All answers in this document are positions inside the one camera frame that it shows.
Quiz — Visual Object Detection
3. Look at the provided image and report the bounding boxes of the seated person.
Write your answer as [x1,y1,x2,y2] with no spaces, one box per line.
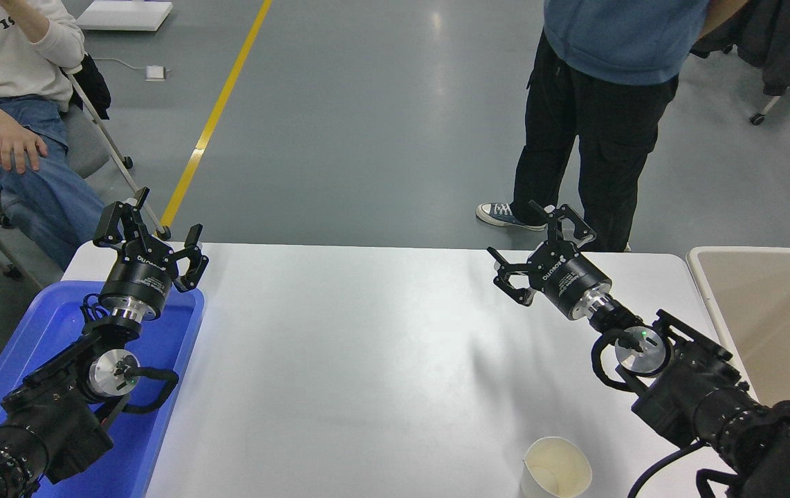
[0,0,107,270]

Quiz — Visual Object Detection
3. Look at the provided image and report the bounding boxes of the white flat board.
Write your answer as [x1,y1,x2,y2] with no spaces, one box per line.
[77,0,174,32]

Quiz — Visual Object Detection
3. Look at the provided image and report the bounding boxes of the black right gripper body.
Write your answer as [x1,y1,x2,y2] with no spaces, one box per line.
[526,242,612,319]

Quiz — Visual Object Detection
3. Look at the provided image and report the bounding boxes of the black bag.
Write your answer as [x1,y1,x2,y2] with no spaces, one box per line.
[66,54,112,120]

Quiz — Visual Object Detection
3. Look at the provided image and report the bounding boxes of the large pale bin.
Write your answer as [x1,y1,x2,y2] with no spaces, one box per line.
[686,246,790,419]

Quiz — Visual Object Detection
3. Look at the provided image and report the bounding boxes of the white paper cup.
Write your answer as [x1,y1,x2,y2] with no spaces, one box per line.
[521,436,593,498]

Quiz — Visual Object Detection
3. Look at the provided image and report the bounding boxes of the standing person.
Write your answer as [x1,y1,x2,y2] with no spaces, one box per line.
[476,0,748,253]

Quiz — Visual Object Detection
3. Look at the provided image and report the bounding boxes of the dark jackets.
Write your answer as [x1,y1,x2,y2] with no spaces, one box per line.
[689,0,790,98]

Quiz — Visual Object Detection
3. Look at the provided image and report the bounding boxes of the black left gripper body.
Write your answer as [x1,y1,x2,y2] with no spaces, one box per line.
[100,246,176,312]

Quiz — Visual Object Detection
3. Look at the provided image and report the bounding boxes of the grey folding chair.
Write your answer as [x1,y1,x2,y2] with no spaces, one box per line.
[0,66,173,288]

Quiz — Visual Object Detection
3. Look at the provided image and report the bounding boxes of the white wheeled rack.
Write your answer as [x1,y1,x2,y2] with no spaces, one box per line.
[720,45,790,127]

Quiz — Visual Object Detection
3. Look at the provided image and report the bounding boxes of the blue plastic tray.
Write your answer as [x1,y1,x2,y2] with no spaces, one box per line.
[0,280,205,498]

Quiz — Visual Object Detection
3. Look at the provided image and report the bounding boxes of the seated person's hand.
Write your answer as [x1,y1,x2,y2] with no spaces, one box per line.
[0,118,48,174]

